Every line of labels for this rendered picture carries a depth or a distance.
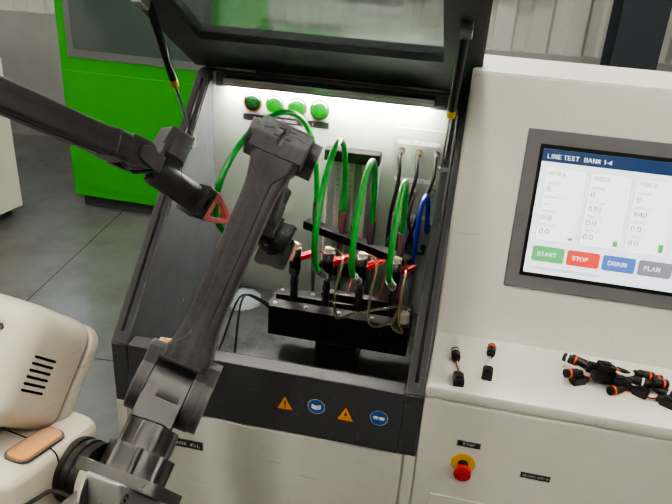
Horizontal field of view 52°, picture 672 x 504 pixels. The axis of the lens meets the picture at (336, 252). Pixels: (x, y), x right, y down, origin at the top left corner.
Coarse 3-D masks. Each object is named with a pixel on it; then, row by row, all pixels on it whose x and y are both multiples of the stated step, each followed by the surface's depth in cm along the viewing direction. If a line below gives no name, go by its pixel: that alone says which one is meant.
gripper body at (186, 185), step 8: (184, 176) 141; (184, 184) 140; (192, 184) 142; (200, 184) 145; (176, 192) 140; (184, 192) 140; (192, 192) 141; (200, 192) 143; (208, 192) 141; (176, 200) 141; (184, 200) 141; (192, 200) 142; (200, 200) 142; (184, 208) 145; (192, 208) 142; (200, 208) 140
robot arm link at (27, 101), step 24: (0, 96) 111; (24, 96) 114; (24, 120) 115; (48, 120) 117; (72, 120) 121; (96, 120) 125; (72, 144) 124; (96, 144) 125; (120, 144) 128; (144, 144) 132; (120, 168) 135; (144, 168) 132
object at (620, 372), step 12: (564, 360) 149; (576, 360) 147; (600, 360) 144; (564, 372) 144; (576, 372) 143; (588, 372) 146; (600, 372) 143; (612, 372) 144; (624, 372) 147; (636, 372) 144; (648, 372) 144; (576, 384) 144; (612, 384) 143; (624, 384) 142; (636, 384) 143; (648, 384) 143; (660, 384) 142; (648, 396) 142; (660, 396) 141
